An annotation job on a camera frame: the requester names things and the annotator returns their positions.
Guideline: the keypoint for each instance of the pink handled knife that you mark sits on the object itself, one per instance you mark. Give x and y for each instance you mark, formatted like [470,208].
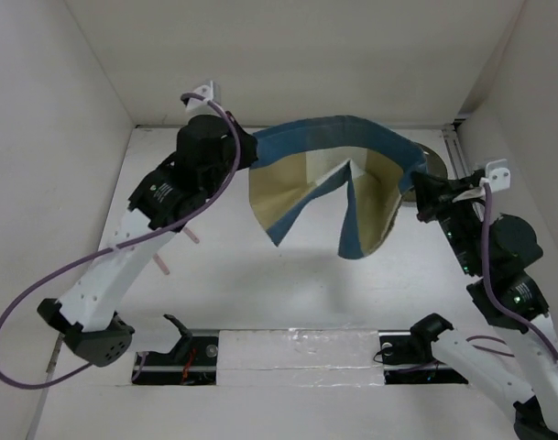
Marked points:
[191,235]

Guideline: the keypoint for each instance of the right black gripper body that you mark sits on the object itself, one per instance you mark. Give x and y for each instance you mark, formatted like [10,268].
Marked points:
[460,222]

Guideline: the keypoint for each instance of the pink handled fork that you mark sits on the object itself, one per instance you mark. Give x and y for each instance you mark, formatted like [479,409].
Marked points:
[161,264]

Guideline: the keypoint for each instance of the aluminium rail right side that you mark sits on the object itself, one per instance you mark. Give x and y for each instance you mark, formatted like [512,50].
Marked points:
[455,151]

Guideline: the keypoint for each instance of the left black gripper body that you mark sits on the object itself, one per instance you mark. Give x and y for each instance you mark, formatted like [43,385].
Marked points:
[220,172]

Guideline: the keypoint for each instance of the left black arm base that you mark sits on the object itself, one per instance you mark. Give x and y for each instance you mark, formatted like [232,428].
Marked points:
[191,362]

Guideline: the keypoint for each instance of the blue beige cloth placemat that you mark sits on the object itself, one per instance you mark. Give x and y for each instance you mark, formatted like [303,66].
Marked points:
[303,160]

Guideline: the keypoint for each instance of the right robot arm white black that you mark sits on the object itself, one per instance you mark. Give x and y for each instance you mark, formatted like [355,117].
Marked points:
[518,312]

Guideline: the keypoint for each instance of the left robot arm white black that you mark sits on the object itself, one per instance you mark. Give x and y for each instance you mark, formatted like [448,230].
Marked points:
[158,209]

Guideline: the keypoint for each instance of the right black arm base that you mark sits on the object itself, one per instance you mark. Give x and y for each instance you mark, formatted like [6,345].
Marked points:
[404,363]

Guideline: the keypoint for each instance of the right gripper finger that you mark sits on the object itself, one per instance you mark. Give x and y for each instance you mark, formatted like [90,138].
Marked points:
[434,191]
[427,214]

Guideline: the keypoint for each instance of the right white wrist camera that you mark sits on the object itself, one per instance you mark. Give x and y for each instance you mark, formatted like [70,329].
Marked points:
[495,173]

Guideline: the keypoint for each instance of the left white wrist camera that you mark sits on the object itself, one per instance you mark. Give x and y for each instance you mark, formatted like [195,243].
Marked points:
[196,101]

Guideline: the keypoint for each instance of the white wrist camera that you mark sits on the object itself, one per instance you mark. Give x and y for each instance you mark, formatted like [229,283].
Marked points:
[495,173]
[196,101]

